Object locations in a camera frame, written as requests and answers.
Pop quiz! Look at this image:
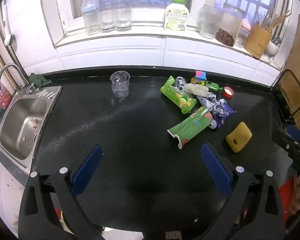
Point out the green snack bag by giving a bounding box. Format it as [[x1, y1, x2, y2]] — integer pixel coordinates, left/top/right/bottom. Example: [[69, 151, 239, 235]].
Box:
[[160, 76, 197, 114], [167, 107, 213, 149]]

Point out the stainless steel sink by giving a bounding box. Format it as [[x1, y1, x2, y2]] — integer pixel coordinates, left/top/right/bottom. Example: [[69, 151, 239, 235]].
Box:
[[0, 86, 62, 174]]

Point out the white ceramic jar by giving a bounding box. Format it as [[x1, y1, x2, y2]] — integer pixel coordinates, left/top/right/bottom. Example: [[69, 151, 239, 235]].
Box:
[[263, 36, 282, 63]]

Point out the clear glass right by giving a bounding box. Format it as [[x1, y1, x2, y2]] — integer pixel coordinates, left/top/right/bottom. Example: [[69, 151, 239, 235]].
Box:
[[113, 0, 132, 30]]

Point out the blue white paper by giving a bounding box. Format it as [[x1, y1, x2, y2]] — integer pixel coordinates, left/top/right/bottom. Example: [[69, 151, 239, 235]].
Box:
[[197, 92, 227, 112]]

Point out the silver patterned can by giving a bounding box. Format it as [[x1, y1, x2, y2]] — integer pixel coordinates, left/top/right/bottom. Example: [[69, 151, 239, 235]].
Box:
[[173, 76, 187, 91]]

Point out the white wall brush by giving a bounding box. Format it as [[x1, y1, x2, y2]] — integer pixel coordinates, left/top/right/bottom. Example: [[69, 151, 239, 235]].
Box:
[[2, 4, 14, 47]]

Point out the glass jar with spices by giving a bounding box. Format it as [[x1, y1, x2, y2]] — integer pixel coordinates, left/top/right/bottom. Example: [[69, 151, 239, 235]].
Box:
[[215, 3, 245, 47]]

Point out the green cloth by faucet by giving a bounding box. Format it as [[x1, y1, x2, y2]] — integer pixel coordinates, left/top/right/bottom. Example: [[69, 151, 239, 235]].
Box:
[[29, 73, 52, 88]]

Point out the purple toothpaste tube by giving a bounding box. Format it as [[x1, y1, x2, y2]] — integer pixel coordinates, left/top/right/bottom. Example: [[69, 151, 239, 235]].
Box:
[[209, 103, 235, 129]]

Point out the green pump soap bottle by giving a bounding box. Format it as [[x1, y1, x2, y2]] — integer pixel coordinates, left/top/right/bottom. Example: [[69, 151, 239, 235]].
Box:
[[164, 0, 189, 31]]

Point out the yellow tape spool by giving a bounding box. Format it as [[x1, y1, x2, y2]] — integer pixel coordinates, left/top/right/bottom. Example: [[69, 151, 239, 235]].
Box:
[[191, 77, 205, 86]]

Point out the small pink lid jar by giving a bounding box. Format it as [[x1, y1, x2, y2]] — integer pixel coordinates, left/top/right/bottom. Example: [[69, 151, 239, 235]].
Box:
[[235, 18, 251, 48]]

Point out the clear glass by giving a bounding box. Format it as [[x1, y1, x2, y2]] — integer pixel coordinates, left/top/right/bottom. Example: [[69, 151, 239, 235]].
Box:
[[98, 0, 115, 31], [113, 0, 132, 30]]

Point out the bamboo chopstick holder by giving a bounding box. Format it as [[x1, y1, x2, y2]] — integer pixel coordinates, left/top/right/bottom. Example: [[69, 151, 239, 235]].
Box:
[[243, 10, 292, 60]]

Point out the clear empty glass jar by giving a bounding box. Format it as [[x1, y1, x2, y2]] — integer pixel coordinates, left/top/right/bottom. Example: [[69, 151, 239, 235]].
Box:
[[197, 4, 223, 39]]

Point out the person's right hand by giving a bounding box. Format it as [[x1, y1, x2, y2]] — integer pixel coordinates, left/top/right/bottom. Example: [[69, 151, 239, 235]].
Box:
[[288, 176, 300, 215]]

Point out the yellow sponge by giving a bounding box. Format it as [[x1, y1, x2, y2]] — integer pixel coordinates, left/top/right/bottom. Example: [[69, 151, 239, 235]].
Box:
[[225, 122, 252, 153]]

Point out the pink blue small block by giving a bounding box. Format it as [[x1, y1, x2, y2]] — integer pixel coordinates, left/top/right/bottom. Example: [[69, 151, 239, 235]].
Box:
[[195, 70, 207, 81]]

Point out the wooden cutting board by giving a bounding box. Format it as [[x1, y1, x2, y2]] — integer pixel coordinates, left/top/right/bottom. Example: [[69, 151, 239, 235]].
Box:
[[278, 15, 300, 129]]

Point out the baby bottle blue collar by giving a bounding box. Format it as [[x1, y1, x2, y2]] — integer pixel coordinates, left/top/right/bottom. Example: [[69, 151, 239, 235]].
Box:
[[81, 0, 100, 35]]

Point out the clear plastic measuring cup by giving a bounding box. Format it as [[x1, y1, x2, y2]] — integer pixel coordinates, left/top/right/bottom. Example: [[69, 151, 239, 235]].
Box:
[[110, 70, 130, 99]]

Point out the black wire rack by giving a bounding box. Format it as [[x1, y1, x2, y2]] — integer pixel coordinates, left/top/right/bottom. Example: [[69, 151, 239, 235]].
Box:
[[273, 69, 300, 130]]

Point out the clear glass left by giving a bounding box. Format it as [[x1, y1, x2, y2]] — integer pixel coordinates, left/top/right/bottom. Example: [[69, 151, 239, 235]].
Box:
[[98, 0, 115, 31]]

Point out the red pink dish bottle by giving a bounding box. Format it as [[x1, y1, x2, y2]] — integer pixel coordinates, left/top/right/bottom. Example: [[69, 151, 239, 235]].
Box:
[[0, 85, 12, 110]]

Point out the chrome faucet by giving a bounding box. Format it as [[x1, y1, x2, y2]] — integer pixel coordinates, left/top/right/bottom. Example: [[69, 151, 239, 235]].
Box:
[[0, 63, 40, 95]]

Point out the red bottle cap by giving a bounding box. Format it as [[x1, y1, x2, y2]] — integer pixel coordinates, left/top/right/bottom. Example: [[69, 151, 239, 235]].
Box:
[[223, 86, 234, 98]]

